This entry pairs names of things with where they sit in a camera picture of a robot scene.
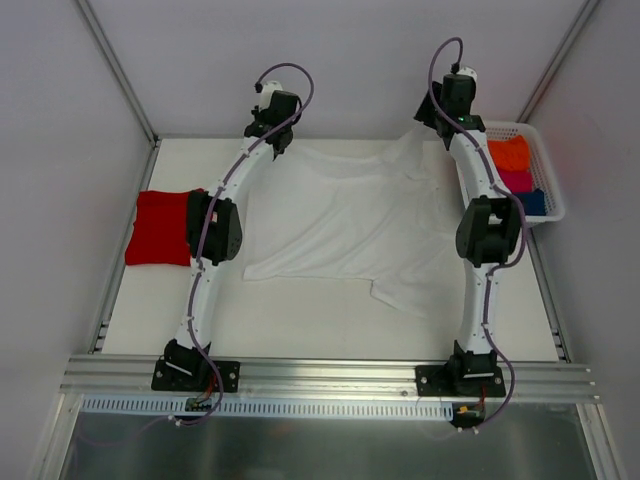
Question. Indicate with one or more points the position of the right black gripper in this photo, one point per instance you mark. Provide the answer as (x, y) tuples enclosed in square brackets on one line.
[(426, 109)]

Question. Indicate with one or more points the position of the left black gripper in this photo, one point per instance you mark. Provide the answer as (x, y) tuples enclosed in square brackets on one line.
[(257, 129)]

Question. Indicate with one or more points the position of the white t shirt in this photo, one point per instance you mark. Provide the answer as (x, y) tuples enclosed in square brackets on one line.
[(385, 219)]

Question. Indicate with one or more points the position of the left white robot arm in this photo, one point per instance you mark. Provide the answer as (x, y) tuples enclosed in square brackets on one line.
[(214, 236)]

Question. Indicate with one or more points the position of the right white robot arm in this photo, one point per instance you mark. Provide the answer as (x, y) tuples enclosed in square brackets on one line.
[(487, 236)]

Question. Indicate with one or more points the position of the orange t shirt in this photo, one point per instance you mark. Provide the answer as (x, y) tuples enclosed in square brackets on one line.
[(512, 155)]

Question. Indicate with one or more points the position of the pink t shirt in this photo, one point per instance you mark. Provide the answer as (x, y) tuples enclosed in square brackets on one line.
[(518, 182)]

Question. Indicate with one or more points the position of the white plastic basket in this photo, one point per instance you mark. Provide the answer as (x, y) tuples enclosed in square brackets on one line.
[(478, 175)]

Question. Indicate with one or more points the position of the blue t shirt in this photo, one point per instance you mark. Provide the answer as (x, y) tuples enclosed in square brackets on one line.
[(534, 202)]

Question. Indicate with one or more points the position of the folded red t shirt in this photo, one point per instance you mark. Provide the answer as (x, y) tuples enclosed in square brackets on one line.
[(159, 230)]

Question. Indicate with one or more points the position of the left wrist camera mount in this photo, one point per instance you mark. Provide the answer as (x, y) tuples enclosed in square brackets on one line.
[(265, 92)]

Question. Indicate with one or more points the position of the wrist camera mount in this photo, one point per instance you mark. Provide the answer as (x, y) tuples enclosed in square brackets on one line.
[(265, 92), (465, 70)]

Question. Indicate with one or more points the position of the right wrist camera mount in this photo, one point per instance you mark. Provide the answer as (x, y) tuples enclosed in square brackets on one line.
[(465, 70)]

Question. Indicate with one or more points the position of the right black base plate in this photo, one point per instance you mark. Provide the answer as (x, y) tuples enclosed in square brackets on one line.
[(437, 380)]

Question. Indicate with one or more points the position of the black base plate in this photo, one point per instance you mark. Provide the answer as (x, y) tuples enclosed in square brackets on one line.
[(225, 375), (437, 380)]

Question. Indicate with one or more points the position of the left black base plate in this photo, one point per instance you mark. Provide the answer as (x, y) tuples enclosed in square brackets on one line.
[(225, 375)]

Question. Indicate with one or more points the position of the aluminium mounting rail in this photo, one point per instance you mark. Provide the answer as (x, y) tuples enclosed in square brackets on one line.
[(533, 382)]

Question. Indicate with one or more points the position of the white slotted cable duct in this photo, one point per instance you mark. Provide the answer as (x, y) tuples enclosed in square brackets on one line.
[(269, 408)]

